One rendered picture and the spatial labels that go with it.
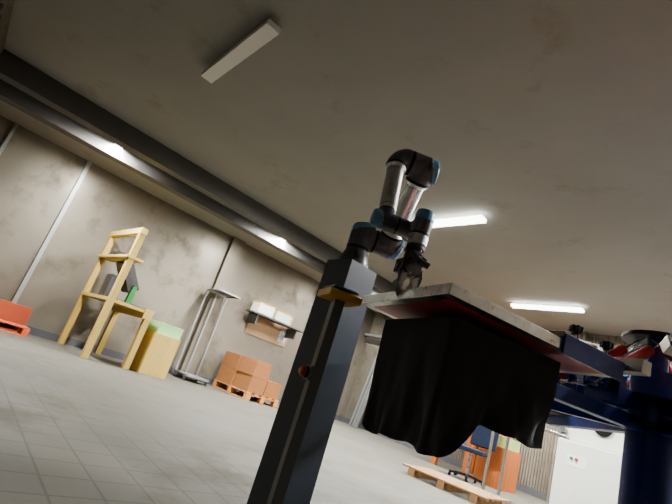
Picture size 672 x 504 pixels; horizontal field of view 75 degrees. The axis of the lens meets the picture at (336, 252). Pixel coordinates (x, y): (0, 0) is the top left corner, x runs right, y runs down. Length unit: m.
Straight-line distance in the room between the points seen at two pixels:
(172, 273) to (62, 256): 1.95
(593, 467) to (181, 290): 7.51
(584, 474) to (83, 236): 8.44
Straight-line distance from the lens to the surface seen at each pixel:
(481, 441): 7.94
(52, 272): 9.02
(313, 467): 2.06
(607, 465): 6.39
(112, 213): 9.26
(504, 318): 1.51
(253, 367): 8.98
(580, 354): 1.74
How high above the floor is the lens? 0.61
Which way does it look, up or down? 17 degrees up
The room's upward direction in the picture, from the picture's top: 18 degrees clockwise
